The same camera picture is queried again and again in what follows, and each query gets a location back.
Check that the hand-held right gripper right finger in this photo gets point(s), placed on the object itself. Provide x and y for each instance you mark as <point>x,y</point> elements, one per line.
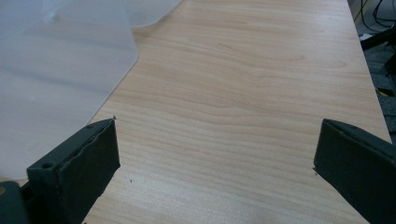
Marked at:
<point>358,155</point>

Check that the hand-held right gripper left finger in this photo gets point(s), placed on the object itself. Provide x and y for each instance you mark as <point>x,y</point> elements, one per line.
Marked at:
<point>74,168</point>

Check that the translucent white plastic sheet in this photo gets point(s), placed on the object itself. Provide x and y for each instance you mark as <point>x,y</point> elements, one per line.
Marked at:
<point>56,77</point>

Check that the black metal stand leg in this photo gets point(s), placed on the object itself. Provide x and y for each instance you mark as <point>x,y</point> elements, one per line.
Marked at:
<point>378,39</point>

